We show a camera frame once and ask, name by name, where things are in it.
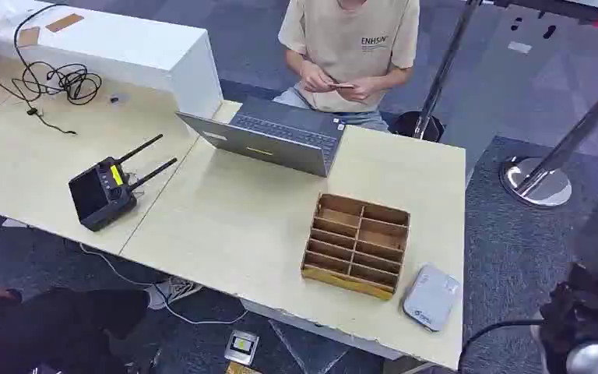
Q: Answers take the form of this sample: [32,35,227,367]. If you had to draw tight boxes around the pale grey flat device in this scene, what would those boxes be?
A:
[401,264,463,333]

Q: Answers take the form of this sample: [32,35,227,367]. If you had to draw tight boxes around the chrome stanchion with black base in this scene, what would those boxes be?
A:
[392,0,484,143]

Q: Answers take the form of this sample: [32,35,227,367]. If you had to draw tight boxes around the wooden card box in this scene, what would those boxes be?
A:
[300,193,411,302]

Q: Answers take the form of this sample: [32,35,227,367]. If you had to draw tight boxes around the person's left hand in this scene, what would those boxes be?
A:
[336,77,378,104]

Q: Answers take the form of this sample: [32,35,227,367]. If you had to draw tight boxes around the person's hand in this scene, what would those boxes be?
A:
[298,60,337,94]
[336,77,378,104]

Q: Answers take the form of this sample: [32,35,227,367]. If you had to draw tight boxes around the seated person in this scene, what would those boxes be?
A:
[273,0,421,133]

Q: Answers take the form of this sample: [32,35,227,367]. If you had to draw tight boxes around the person's right hand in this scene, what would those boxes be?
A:
[298,60,337,94]

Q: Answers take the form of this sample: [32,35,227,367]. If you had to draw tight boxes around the grey laptop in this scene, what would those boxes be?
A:
[176,96,347,178]

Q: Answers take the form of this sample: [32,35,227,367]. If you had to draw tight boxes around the black remote controller with antennas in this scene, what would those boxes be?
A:
[68,133,179,233]

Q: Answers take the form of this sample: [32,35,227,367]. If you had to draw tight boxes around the white cabinet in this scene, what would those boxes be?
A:
[0,0,224,120]

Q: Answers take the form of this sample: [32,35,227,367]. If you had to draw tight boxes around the person in black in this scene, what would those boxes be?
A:
[0,285,151,374]

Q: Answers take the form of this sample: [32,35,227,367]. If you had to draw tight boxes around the long brown tape patch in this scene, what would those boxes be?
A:
[45,13,86,34]

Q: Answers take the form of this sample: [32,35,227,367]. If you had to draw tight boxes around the square brown tape patch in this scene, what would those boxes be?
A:
[16,26,41,48]

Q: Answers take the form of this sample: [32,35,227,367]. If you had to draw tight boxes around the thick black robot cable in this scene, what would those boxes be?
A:
[456,319,546,374]

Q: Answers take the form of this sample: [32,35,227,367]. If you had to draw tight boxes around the white floor cable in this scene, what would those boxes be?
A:
[79,242,249,326]

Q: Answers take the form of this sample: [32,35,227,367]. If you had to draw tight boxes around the tangled black cable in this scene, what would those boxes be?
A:
[0,4,104,137]

